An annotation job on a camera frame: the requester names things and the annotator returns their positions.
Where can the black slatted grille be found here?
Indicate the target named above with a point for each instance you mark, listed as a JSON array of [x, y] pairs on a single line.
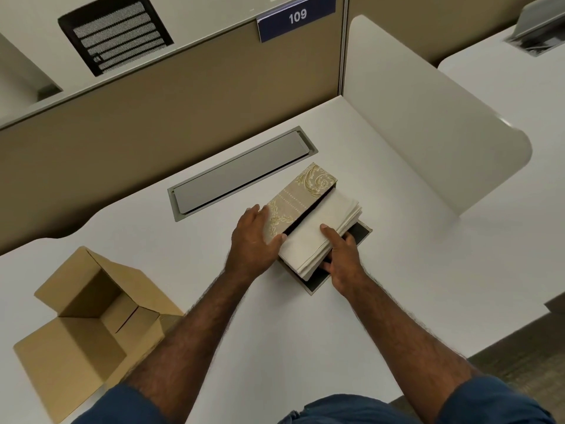
[[114, 35]]

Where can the white desk divider panel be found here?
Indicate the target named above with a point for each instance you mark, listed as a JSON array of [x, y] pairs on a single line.
[[419, 119]]

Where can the person's left forearm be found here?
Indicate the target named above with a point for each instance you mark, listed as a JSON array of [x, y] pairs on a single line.
[[198, 331]]

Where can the person's right thumb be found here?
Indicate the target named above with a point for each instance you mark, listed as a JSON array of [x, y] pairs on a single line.
[[330, 233]]

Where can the person's left hand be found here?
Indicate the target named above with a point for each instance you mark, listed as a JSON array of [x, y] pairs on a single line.
[[251, 247]]

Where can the stack of white napkins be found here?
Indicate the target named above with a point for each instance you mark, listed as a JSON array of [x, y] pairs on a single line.
[[309, 236]]

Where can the blue number sign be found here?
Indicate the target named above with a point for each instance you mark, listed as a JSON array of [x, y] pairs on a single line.
[[296, 17]]

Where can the beige partition wall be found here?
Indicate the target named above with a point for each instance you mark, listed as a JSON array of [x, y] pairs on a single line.
[[419, 21], [176, 105]]

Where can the blue shirt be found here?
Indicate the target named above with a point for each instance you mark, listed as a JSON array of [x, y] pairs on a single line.
[[490, 404]]

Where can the person's right forearm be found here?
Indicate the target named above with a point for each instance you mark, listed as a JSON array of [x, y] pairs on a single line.
[[410, 335]]

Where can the beige gold patterned box lid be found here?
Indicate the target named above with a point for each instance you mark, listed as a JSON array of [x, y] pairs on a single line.
[[300, 194]]

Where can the open brown cardboard box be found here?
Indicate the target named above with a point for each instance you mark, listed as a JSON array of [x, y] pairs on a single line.
[[79, 348]]

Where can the person's right hand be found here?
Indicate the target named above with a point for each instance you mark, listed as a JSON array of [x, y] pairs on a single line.
[[348, 267]]

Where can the person's left thumb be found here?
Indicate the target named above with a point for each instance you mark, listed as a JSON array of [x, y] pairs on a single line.
[[276, 240]]

